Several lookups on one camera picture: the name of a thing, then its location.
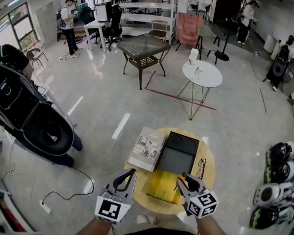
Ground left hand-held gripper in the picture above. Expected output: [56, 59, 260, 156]
[95, 169, 138, 225]

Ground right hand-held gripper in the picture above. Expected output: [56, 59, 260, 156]
[177, 174, 220, 219]

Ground black and yellow tray box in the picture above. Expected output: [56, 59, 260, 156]
[146, 131, 200, 205]

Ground person's right forearm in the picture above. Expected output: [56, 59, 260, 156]
[197, 214, 227, 235]

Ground person's left forearm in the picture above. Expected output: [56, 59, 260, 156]
[75, 216, 113, 235]

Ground white shelving unit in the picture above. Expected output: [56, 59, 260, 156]
[0, 184, 37, 235]

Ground black-framed eyeglasses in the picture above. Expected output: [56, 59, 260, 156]
[196, 158, 207, 180]

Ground round wooden table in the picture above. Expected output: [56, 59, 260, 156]
[124, 127, 216, 215]

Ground person's left white shoe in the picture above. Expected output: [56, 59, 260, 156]
[136, 213, 158, 225]

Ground person's left leg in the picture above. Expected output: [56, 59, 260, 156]
[149, 213, 187, 230]

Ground grey photo book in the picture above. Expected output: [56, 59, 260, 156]
[126, 126, 168, 173]

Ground person's black shirt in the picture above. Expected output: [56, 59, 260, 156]
[123, 227, 196, 235]

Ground white power strip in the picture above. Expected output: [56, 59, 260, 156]
[39, 199, 52, 214]

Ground round white side table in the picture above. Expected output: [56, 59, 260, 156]
[176, 59, 223, 121]

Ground white carton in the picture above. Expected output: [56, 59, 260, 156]
[188, 48, 199, 66]

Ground black round-base stand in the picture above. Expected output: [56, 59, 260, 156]
[214, 18, 232, 61]

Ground dark glass-top square table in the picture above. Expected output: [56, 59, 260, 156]
[116, 33, 172, 91]

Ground grey chair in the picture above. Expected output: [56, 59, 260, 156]
[195, 24, 221, 65]

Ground black metal chair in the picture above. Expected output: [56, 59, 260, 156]
[26, 47, 49, 71]

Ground pink armchair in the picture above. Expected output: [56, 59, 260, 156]
[175, 12, 204, 51]

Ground white desk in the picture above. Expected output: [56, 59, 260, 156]
[83, 20, 108, 53]

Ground white cylindrical bin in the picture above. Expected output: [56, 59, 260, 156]
[263, 33, 279, 54]

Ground white shelf rack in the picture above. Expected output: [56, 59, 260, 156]
[101, 0, 178, 45]

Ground white computer case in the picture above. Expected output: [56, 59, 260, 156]
[95, 1, 113, 22]

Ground grey locker cabinet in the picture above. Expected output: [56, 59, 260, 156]
[35, 1, 58, 47]

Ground black framed window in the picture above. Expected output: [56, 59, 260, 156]
[0, 2, 39, 50]

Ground black floor cable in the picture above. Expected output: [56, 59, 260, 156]
[40, 166, 95, 203]

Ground white floor cable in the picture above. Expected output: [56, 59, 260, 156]
[1, 141, 17, 181]

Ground wooden frame chair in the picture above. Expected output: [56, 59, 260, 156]
[148, 20, 169, 42]

